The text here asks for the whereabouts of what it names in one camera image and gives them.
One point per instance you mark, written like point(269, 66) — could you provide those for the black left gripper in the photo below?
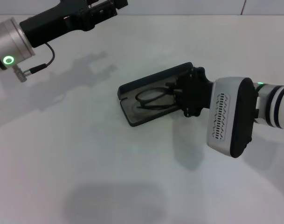
point(57, 21)

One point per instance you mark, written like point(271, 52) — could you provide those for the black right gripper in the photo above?
point(193, 93)

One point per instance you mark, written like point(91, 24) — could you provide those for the black glasses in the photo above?
point(153, 107)

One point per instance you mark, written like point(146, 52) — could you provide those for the black glasses case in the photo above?
point(141, 117)

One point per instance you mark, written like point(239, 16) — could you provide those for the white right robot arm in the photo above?
point(279, 105)

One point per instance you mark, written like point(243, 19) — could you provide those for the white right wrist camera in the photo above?
point(225, 93)

